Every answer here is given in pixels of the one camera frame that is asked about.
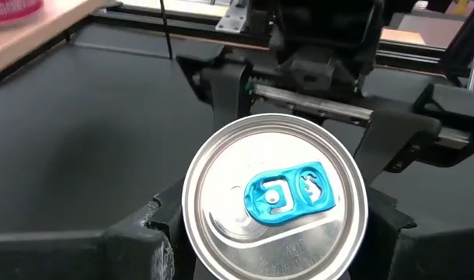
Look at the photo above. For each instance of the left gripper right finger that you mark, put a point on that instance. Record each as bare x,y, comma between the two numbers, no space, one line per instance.
380,233

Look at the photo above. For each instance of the wooden shelf with black legs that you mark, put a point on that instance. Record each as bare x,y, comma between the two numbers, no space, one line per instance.
27,43

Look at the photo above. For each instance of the blue silver Red Bull can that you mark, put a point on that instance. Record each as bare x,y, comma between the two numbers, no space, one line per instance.
229,175

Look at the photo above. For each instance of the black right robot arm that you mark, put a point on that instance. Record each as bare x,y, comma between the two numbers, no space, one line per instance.
318,23

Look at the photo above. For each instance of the red Fanta strawberry can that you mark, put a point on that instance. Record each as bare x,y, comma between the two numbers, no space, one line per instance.
11,11

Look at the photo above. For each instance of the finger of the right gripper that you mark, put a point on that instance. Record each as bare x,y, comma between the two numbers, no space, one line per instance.
396,140
229,89

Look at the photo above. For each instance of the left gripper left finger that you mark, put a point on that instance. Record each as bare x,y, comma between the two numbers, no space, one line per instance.
173,225

